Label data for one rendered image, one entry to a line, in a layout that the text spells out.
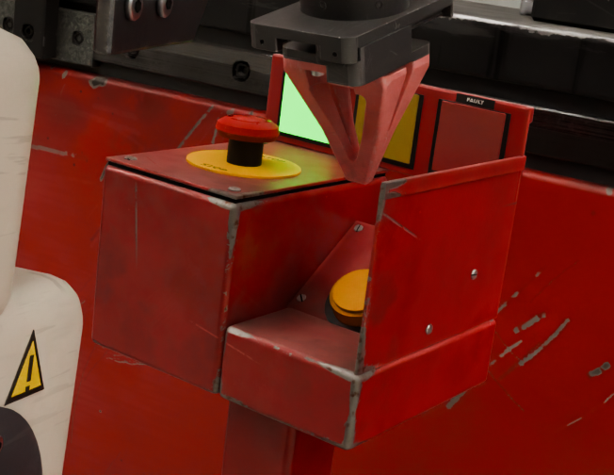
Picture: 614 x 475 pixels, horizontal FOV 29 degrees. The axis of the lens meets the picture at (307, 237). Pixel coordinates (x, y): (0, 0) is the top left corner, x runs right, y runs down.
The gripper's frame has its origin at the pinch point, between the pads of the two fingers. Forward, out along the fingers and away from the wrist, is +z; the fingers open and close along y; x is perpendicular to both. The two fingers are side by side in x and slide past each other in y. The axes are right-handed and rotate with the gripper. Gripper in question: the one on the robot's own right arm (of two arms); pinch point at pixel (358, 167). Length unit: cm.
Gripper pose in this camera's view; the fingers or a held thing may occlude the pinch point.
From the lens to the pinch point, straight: 66.1
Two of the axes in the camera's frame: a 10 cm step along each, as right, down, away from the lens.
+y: 5.9, -3.7, 7.1
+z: 0.4, 9.0, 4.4
